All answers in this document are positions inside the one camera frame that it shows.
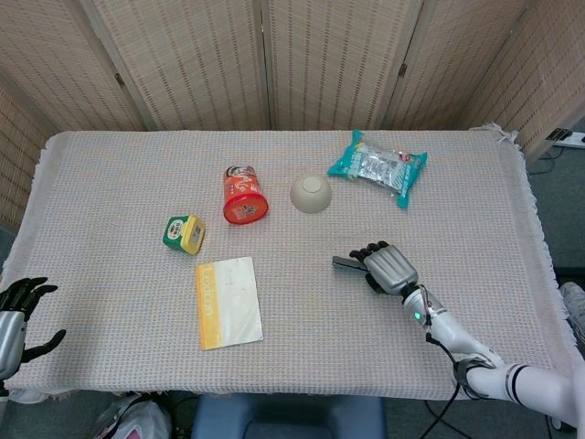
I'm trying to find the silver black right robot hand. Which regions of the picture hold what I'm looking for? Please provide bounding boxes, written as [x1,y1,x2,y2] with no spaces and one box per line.
[349,241,420,296]

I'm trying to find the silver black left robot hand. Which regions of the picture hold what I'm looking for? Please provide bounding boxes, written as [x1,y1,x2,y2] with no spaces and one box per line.
[0,276,68,381]

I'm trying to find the black smartphone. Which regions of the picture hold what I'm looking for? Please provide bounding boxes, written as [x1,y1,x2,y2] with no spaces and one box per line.
[332,255,367,272]

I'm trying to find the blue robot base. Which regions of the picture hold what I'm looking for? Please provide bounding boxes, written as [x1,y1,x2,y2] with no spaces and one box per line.
[190,391,388,439]

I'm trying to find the teal silver snack package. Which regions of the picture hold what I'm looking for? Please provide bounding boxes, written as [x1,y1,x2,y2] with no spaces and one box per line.
[326,129,429,210]

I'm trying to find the beige bowl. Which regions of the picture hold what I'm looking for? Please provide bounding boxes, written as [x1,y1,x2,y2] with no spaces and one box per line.
[289,172,334,215]

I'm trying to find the white plastic bag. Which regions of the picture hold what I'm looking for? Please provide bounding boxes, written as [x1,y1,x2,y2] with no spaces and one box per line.
[90,394,173,439]

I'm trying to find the yellow white Lexicon notebook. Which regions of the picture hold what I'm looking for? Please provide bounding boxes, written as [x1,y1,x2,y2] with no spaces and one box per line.
[196,256,265,352]

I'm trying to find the red orange snack canister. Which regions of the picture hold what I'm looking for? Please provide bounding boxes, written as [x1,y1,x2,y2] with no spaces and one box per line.
[222,164,271,226]

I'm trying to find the woven pale tablecloth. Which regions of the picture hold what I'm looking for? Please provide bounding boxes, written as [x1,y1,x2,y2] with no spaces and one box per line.
[0,123,580,406]

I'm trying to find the white sneaker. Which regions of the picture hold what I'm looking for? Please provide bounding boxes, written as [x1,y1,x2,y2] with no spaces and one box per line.
[558,281,585,359]

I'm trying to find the green yellow square box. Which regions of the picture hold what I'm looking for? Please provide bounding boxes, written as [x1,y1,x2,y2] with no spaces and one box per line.
[162,213,207,255]

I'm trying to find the white power strip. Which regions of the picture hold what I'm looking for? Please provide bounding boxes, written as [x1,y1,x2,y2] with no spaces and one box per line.
[549,128,585,150]

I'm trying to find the beige woven folding screen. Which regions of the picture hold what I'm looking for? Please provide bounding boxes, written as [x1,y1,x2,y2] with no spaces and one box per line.
[0,0,585,230]

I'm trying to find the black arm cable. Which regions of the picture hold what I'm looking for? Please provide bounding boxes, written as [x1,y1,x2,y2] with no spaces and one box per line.
[418,285,504,439]

